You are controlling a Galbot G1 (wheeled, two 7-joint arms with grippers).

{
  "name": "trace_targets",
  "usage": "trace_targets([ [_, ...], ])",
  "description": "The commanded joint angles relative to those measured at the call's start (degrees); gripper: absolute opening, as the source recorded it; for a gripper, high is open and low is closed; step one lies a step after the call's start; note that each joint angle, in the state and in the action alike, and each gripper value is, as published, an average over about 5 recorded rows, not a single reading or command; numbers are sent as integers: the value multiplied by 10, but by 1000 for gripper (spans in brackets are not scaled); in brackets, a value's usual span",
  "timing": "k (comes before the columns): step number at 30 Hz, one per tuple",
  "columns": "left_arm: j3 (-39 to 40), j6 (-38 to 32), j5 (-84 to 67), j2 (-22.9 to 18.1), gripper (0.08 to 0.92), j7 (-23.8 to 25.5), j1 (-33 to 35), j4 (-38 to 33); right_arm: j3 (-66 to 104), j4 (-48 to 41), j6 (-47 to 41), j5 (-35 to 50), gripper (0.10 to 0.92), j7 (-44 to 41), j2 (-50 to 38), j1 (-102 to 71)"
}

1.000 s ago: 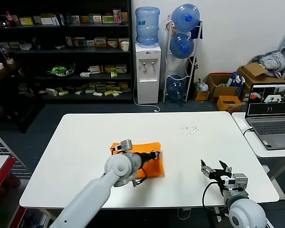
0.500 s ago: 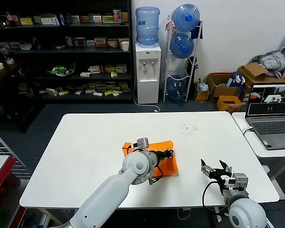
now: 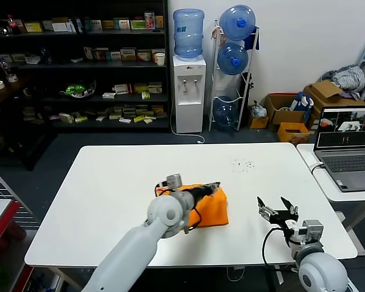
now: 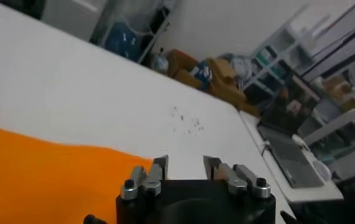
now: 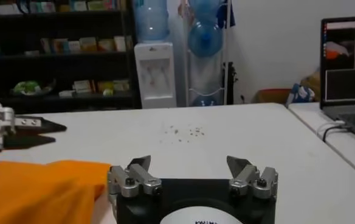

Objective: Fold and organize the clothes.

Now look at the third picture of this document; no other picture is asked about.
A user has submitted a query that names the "white wire jug rack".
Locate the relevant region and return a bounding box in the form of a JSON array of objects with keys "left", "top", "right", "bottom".
[{"left": 208, "top": 19, "right": 260, "bottom": 133}]

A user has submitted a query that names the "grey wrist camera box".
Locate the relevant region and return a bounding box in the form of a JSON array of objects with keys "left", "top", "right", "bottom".
[
  {"left": 301, "top": 219, "right": 324, "bottom": 243},
  {"left": 165, "top": 173, "right": 183, "bottom": 190}
]

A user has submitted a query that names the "white water dispenser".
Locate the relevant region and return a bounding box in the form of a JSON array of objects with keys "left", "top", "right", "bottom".
[{"left": 172, "top": 55, "right": 207, "bottom": 134}]

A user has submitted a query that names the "orange t-shirt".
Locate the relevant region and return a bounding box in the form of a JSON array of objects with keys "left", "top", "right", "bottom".
[{"left": 156, "top": 183, "right": 230, "bottom": 228}]

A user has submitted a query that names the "empty blue water jug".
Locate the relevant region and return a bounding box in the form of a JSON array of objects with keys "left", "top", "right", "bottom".
[{"left": 212, "top": 96, "right": 239, "bottom": 132}]

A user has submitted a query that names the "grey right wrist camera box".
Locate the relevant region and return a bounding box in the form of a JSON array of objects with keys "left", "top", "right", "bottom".
[{"left": 301, "top": 219, "right": 324, "bottom": 243}]

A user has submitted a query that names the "open brown cardboard box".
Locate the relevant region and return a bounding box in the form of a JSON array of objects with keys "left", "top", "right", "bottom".
[{"left": 263, "top": 93, "right": 306, "bottom": 132}]

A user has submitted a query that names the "white dispenser power cord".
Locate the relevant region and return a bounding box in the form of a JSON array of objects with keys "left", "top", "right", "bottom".
[{"left": 169, "top": 100, "right": 206, "bottom": 144}]

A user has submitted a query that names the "red edged white cart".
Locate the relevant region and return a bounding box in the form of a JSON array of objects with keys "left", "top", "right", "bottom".
[{"left": 0, "top": 198, "right": 21, "bottom": 259}]

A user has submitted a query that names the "pile of striped clothes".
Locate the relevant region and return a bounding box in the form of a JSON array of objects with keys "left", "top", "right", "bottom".
[{"left": 320, "top": 66, "right": 365, "bottom": 99}]

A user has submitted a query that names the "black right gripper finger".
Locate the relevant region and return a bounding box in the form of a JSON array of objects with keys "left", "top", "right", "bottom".
[
  {"left": 280, "top": 196, "right": 299, "bottom": 216},
  {"left": 257, "top": 196, "right": 276, "bottom": 220}
]

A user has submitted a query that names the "black shelf unit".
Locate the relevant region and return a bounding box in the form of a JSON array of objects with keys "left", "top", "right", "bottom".
[{"left": 0, "top": 0, "right": 170, "bottom": 134}]

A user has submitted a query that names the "small yellow cardboard box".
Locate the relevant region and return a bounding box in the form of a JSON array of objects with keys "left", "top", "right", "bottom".
[{"left": 249, "top": 116, "right": 269, "bottom": 130}]

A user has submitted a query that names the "clear plastic bag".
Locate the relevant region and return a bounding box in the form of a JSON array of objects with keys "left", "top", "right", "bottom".
[{"left": 250, "top": 101, "right": 267, "bottom": 119}]

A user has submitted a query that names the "blue and white bag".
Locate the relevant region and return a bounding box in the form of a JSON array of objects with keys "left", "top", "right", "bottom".
[{"left": 288, "top": 91, "right": 314, "bottom": 122}]

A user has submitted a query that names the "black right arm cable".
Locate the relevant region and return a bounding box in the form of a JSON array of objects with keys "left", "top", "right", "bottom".
[{"left": 262, "top": 224, "right": 299, "bottom": 271}]

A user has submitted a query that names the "pink colourful carton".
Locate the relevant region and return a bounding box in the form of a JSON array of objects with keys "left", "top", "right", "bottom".
[{"left": 144, "top": 12, "right": 156, "bottom": 30}]

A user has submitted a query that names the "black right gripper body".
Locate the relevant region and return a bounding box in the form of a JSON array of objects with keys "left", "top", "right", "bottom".
[{"left": 269, "top": 209, "right": 299, "bottom": 232}]

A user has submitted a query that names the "blue water jug with label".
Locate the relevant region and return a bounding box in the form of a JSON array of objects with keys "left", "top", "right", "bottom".
[{"left": 173, "top": 8, "right": 206, "bottom": 59}]

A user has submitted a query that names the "cola bottle red label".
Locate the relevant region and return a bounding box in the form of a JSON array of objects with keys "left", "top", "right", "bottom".
[{"left": 7, "top": 13, "right": 21, "bottom": 35}]

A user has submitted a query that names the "black tripod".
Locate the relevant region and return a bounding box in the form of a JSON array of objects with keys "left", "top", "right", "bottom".
[{"left": 238, "top": 72, "right": 255, "bottom": 122}]

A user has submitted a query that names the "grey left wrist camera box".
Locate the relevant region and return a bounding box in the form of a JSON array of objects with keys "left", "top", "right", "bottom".
[{"left": 165, "top": 173, "right": 183, "bottom": 190}]

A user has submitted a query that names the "grey laptop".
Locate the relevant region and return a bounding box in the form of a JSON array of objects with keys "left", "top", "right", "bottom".
[{"left": 312, "top": 106, "right": 365, "bottom": 193}]

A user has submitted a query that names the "small orange cardboard box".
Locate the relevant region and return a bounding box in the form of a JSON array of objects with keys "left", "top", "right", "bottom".
[{"left": 276, "top": 122, "right": 310, "bottom": 145}]

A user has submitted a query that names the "large brown cardboard box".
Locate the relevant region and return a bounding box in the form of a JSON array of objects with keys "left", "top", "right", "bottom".
[{"left": 302, "top": 80, "right": 365, "bottom": 128}]

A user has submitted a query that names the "white side table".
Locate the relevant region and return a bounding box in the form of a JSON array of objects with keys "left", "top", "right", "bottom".
[{"left": 296, "top": 144, "right": 365, "bottom": 256}]

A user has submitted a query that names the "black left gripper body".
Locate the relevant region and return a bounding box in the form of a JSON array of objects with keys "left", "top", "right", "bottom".
[{"left": 192, "top": 186, "right": 214, "bottom": 200}]

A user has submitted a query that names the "yellow medicine carton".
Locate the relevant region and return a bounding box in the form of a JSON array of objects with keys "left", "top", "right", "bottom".
[{"left": 24, "top": 21, "right": 44, "bottom": 32}]

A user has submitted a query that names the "bowl with green packets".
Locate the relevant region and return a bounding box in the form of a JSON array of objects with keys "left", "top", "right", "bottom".
[{"left": 59, "top": 79, "right": 97, "bottom": 99}]

